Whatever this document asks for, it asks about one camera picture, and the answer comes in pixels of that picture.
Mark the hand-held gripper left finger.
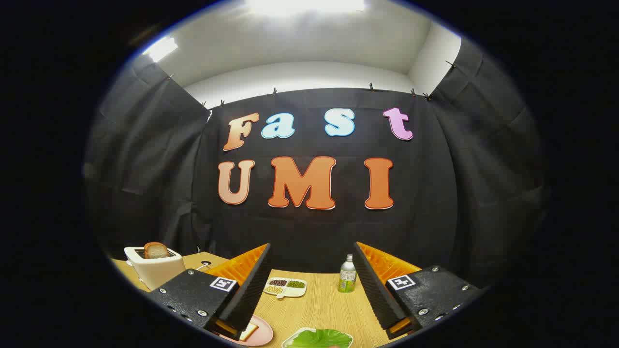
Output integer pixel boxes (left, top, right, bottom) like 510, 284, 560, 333
147, 243, 272, 341

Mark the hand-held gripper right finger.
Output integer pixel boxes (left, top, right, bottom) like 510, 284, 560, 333
353, 242, 486, 340

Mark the green lettuce leaf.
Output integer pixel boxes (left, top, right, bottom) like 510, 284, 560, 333
289, 329, 353, 348

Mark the toasted bread slice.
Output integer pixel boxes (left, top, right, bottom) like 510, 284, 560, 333
144, 242, 170, 260

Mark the green bottle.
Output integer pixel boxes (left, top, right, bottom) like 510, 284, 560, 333
339, 254, 357, 293

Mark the white divided dish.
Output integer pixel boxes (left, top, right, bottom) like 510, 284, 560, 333
264, 277, 308, 299

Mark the pink plate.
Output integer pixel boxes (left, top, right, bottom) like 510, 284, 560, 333
213, 315, 274, 347

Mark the white leaf-shaped plate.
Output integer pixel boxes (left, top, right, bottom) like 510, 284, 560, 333
281, 327, 354, 348

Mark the black backdrop cloth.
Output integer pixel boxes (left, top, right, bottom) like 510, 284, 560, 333
83, 39, 549, 290

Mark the white toaster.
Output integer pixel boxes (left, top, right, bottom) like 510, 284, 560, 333
124, 246, 186, 290

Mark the small ceiling light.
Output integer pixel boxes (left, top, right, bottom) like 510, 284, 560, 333
144, 36, 178, 62

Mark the large ceiling light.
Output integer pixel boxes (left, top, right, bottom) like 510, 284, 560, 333
247, 0, 366, 15

